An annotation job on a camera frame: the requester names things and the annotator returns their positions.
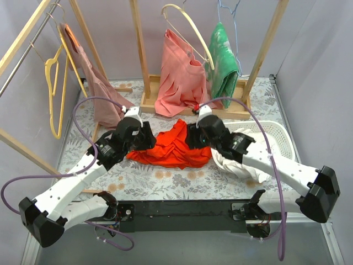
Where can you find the yellow plastic hanger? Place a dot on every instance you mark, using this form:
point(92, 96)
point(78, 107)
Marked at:
point(52, 88)

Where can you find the orange t-shirt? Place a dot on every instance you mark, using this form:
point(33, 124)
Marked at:
point(171, 151)

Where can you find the metal hanging rod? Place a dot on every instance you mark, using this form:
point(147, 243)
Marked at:
point(22, 37)

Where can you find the green white hanging cloth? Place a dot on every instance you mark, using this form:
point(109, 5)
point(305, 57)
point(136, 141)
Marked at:
point(223, 77)

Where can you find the white cloth in basket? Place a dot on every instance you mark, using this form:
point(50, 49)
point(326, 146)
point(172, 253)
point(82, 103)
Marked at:
point(240, 170)

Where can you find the yellow hanger under pink garment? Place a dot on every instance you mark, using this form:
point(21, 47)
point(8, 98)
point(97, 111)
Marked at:
point(71, 60)

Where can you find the cream wooden hanger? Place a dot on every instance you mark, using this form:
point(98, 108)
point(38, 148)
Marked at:
point(189, 32)

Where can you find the black base bar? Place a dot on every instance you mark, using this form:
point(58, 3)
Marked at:
point(187, 215)

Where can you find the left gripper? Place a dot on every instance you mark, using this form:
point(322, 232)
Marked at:
point(149, 135)

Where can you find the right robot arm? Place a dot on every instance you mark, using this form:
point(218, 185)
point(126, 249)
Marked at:
point(315, 191)

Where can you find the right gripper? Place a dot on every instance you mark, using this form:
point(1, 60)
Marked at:
point(191, 137)

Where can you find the blue wire hanger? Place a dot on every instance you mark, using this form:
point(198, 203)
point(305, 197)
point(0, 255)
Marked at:
point(232, 12)

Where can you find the white plastic laundry basket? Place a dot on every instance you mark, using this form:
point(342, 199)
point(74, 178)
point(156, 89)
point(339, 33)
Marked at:
point(279, 140)

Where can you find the salmon pink pleated garment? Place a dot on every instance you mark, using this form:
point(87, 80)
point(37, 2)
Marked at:
point(183, 78)

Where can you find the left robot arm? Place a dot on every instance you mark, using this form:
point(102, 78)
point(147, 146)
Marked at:
point(51, 213)

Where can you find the dusty pink hanging garment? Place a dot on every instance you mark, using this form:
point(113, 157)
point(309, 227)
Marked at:
point(105, 113)

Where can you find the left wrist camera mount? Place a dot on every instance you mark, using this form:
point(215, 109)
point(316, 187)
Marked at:
point(132, 112)

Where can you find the wooden rack with tray base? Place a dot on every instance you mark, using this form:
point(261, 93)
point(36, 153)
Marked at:
point(235, 107)

